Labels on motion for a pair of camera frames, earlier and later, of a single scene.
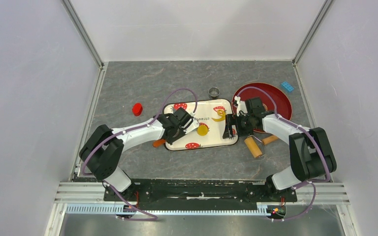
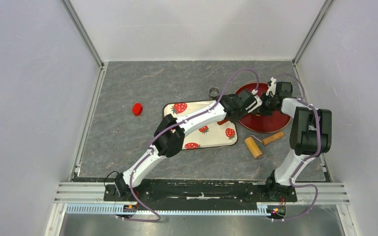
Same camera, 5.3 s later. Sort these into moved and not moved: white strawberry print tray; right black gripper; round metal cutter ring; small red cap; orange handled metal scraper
Moved: right black gripper; orange handled metal scraper
Not moved: round metal cutter ring; white strawberry print tray; small red cap
